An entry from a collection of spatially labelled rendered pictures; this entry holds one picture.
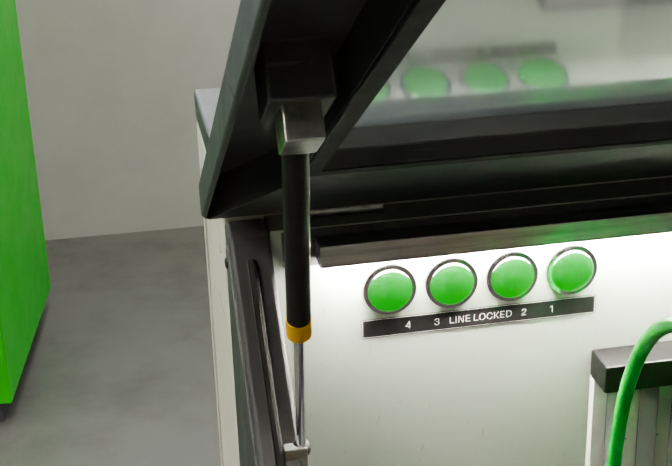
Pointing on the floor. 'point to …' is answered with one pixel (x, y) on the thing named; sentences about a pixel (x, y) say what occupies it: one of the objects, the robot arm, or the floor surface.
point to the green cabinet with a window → (17, 208)
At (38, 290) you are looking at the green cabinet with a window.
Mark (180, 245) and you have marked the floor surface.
